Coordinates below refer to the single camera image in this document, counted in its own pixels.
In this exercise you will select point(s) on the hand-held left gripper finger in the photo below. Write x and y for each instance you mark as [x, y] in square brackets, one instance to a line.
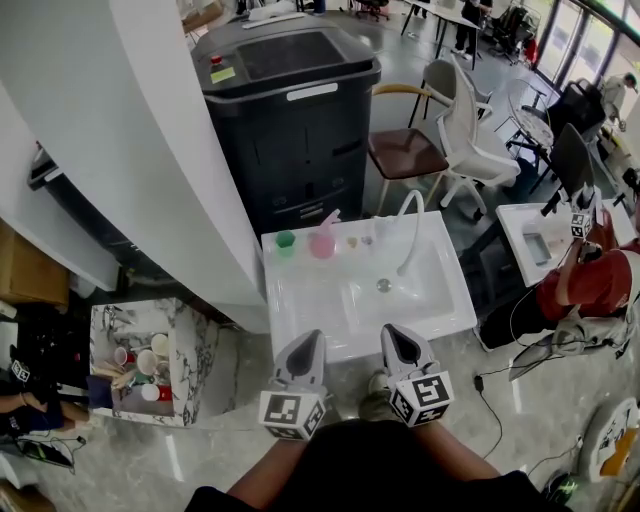
[320, 360]
[286, 356]

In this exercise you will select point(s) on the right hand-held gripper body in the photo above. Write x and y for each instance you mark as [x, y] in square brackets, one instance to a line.
[421, 397]

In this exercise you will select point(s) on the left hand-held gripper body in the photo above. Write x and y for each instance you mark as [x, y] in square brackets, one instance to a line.
[287, 410]

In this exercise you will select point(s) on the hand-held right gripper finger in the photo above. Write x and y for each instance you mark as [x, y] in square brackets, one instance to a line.
[417, 347]
[387, 357]

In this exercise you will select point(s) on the pink spray bottle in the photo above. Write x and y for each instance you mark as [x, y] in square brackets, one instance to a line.
[321, 242]

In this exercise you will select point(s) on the person's left forearm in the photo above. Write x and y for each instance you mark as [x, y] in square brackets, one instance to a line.
[265, 467]

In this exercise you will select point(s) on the person's right forearm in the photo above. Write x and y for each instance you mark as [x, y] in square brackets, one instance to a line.
[452, 447]

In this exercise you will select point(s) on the person's olive shoe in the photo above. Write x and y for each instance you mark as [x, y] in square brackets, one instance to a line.
[376, 395]

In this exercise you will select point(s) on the white sink basin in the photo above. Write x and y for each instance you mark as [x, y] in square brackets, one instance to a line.
[310, 300]
[520, 235]

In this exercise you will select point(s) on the metal sink drain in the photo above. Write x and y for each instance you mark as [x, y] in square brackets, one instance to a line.
[384, 285]

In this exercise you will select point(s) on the person's black shirt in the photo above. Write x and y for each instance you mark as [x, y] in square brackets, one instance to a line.
[380, 475]

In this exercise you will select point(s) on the marble pattern box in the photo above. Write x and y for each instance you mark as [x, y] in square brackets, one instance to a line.
[195, 350]

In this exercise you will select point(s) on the green cup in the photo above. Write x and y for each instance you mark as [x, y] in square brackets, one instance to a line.
[285, 244]

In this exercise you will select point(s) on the small purple object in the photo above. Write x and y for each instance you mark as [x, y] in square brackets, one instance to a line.
[366, 240]

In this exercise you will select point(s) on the small yellow object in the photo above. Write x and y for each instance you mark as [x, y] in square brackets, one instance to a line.
[352, 242]

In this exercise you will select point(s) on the white curved faucet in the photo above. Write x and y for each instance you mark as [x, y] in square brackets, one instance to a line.
[416, 220]

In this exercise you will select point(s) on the pile of cups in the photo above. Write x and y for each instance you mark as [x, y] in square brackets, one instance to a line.
[145, 370]

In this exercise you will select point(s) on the brown seat wooden chair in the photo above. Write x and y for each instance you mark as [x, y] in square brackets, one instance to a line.
[407, 155]

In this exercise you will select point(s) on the white printed bag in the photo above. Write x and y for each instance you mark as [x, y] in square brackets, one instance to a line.
[610, 435]

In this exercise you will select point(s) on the white office chair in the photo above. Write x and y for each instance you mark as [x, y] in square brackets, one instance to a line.
[475, 150]

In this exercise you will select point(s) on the large black machine cabinet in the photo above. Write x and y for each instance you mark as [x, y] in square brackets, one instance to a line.
[295, 145]

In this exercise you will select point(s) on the black low cabinet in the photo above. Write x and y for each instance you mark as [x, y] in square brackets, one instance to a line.
[90, 215]

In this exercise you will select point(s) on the black office chair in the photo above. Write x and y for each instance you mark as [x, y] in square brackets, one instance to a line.
[570, 155]

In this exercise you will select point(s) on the round glass table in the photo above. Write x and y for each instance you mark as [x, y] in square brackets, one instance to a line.
[532, 120]

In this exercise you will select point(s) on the long white table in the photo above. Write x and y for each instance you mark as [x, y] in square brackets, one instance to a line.
[440, 12]

